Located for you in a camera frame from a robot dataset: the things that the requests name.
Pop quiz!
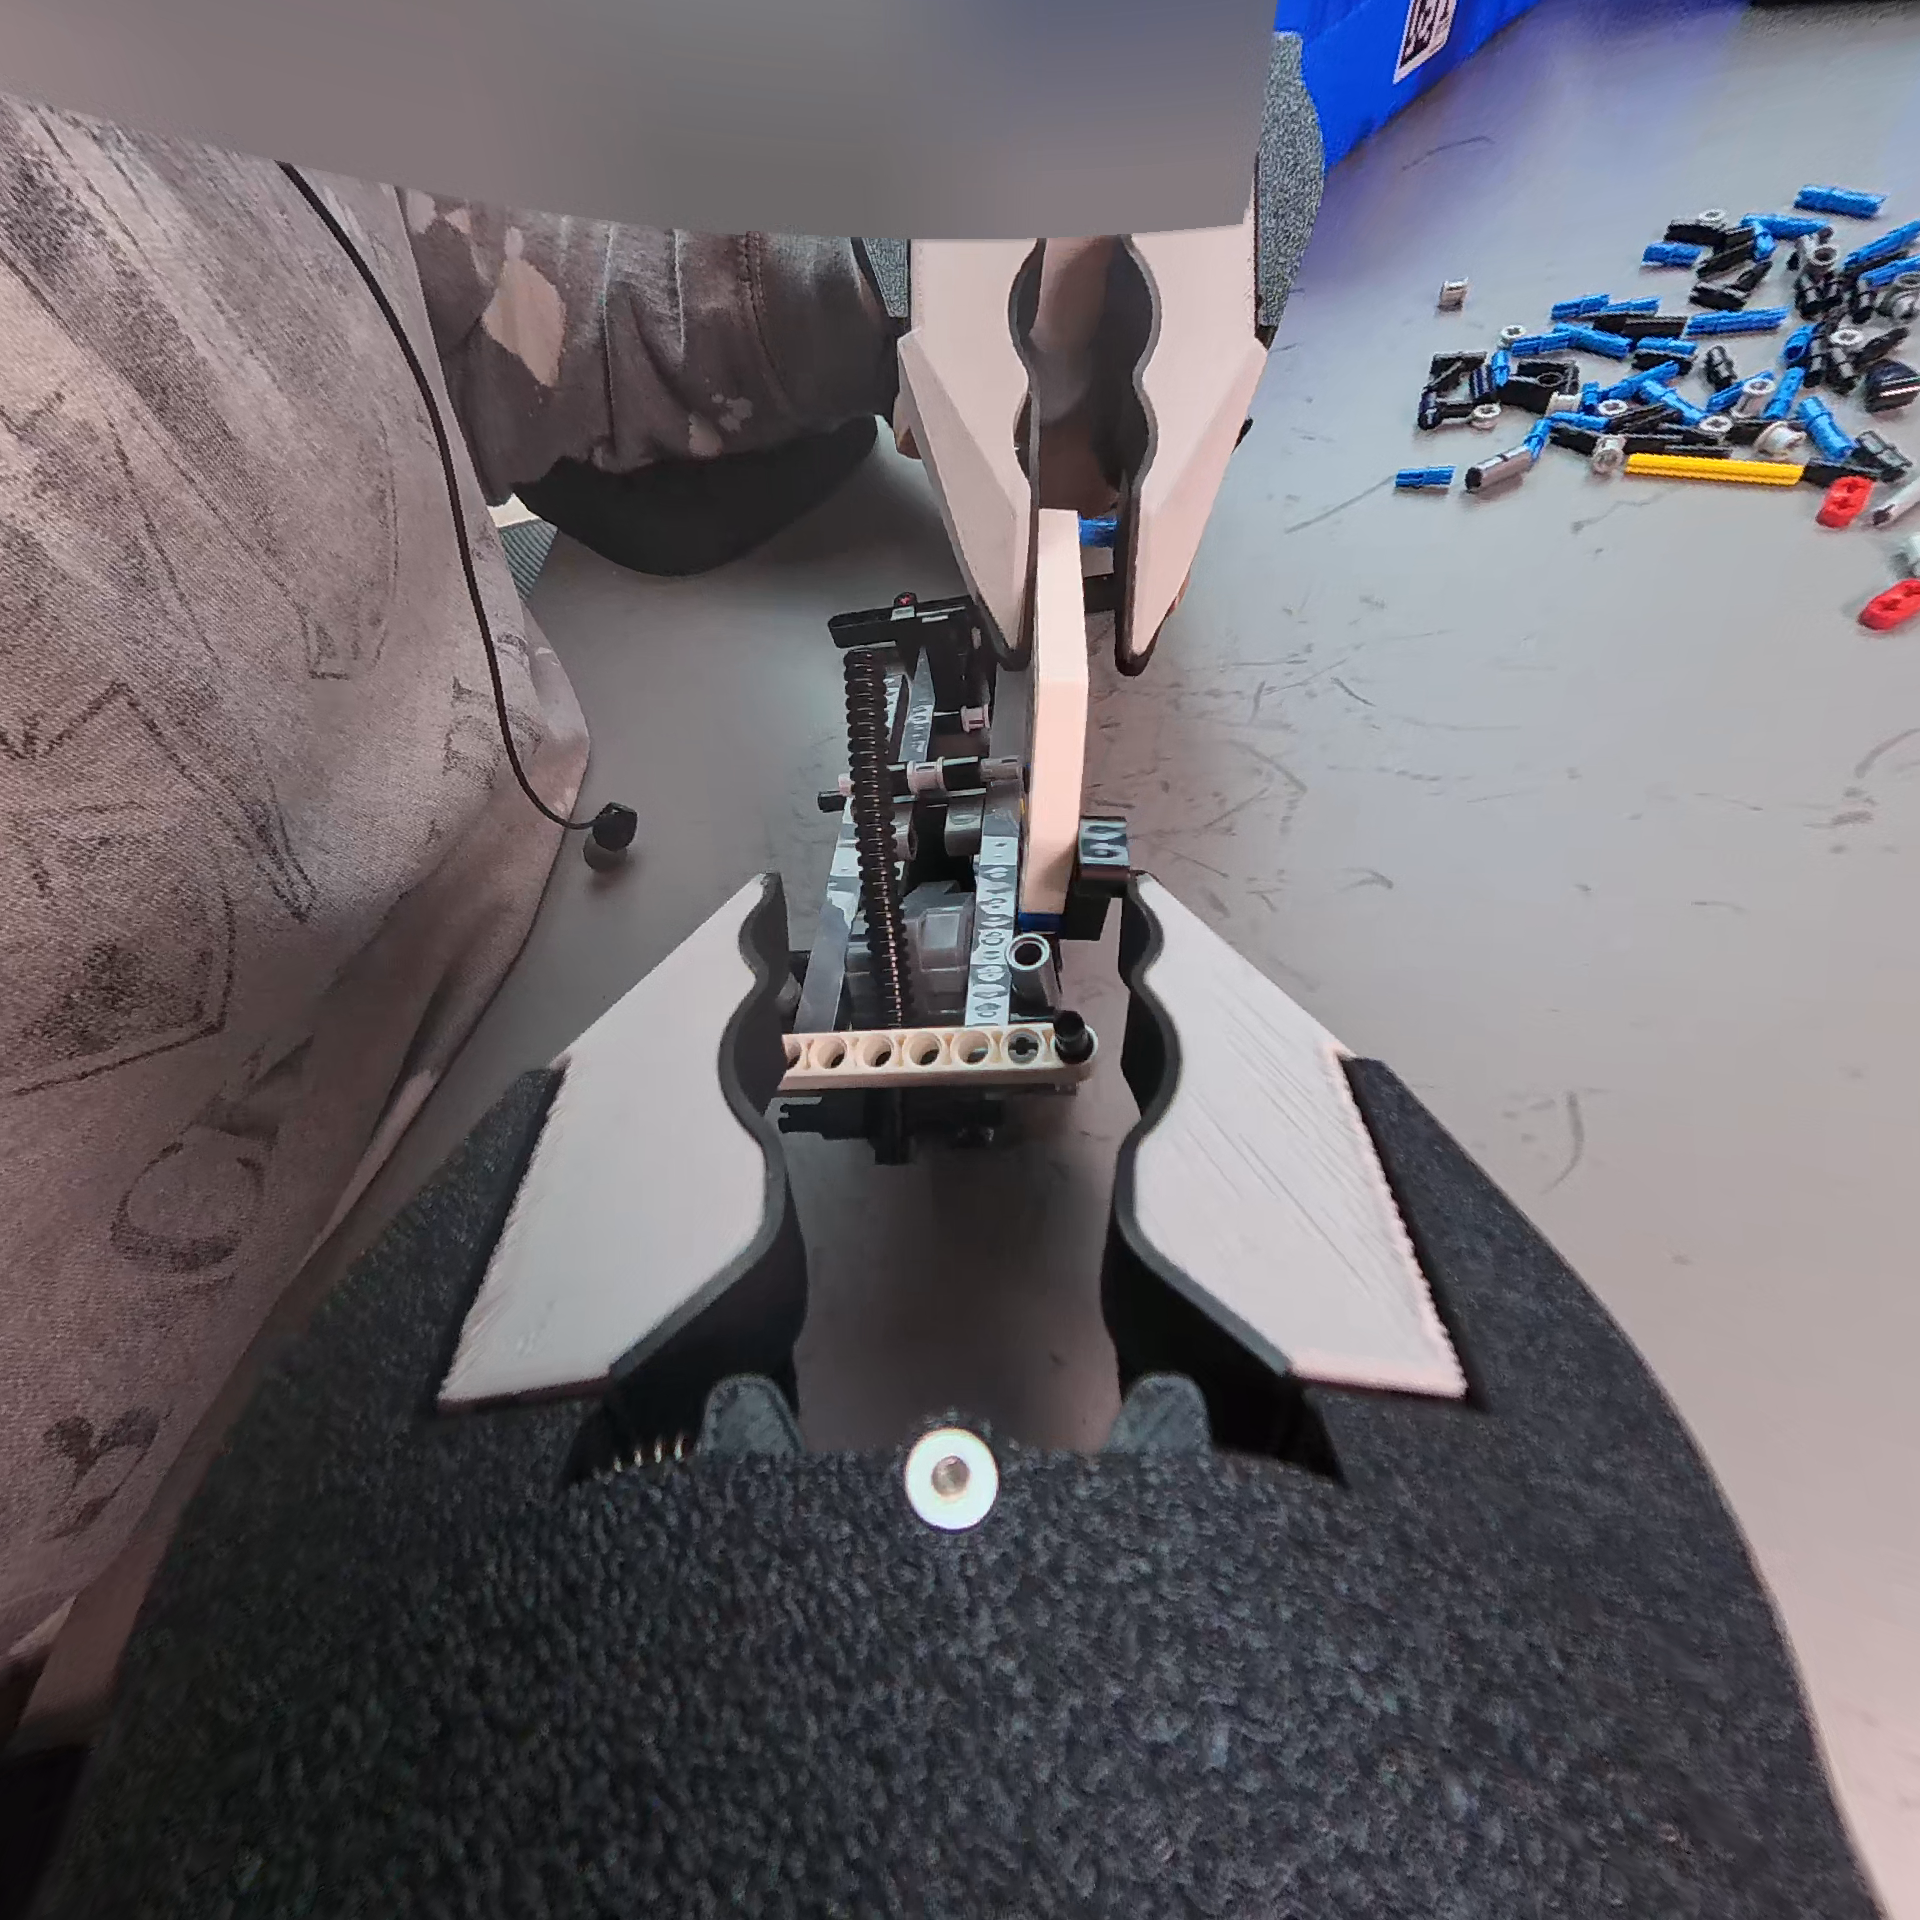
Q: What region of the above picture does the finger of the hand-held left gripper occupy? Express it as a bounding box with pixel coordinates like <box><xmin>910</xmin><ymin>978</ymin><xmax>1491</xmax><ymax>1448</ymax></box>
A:
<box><xmin>895</xmin><ymin>237</ymin><xmax>1046</xmax><ymax>672</ymax></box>
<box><xmin>1117</xmin><ymin>230</ymin><xmax>1272</xmax><ymax>672</ymax></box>

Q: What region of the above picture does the white bent toy beam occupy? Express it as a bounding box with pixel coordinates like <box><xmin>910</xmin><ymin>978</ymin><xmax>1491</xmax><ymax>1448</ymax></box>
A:
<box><xmin>1020</xmin><ymin>506</ymin><xmax>1129</xmax><ymax>924</ymax></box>

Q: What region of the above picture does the pile of red white pieces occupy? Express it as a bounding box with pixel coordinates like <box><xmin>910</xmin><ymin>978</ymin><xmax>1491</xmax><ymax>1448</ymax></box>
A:
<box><xmin>1814</xmin><ymin>471</ymin><xmax>1920</xmax><ymax>630</ymax></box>

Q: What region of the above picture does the pile of blue black pins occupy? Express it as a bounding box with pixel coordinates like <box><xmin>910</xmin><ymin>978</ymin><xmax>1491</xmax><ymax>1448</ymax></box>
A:
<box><xmin>1394</xmin><ymin>184</ymin><xmax>1920</xmax><ymax>496</ymax></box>

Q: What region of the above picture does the grey desk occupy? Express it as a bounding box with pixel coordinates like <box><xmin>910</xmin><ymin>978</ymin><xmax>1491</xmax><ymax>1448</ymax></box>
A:
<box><xmin>0</xmin><ymin>0</ymin><xmax>1920</xmax><ymax>1876</ymax></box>

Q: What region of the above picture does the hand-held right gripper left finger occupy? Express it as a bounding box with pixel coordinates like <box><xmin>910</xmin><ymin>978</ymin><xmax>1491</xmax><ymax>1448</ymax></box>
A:
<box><xmin>439</xmin><ymin>872</ymin><xmax>796</xmax><ymax>1407</ymax></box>

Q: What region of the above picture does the person's grey printed sweatshirt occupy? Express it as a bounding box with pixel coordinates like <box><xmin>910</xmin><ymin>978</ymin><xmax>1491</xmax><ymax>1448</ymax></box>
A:
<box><xmin>0</xmin><ymin>94</ymin><xmax>602</xmax><ymax>1667</ymax></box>

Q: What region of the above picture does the grey black toy chassis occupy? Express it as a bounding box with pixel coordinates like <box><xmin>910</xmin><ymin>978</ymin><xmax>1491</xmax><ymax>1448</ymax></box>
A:
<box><xmin>776</xmin><ymin>592</ymin><xmax>1105</xmax><ymax>1168</ymax></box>

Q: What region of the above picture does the person's left forearm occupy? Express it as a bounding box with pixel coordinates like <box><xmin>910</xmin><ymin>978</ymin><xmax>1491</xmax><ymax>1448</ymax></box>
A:
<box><xmin>400</xmin><ymin>224</ymin><xmax>920</xmax><ymax>504</ymax></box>

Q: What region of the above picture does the thin black earphone cable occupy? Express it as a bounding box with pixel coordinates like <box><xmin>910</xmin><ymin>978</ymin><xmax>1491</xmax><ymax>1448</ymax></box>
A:
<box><xmin>278</xmin><ymin>157</ymin><xmax>640</xmax><ymax>875</ymax></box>

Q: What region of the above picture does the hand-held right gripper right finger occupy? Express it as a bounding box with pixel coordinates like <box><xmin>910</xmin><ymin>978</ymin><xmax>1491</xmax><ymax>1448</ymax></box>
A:
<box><xmin>1107</xmin><ymin>872</ymin><xmax>1471</xmax><ymax>1401</ymax></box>

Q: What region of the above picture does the blue labelled storage bin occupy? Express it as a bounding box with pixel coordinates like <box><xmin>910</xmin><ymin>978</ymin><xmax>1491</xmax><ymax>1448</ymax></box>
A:
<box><xmin>1274</xmin><ymin>0</ymin><xmax>1756</xmax><ymax>158</ymax></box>

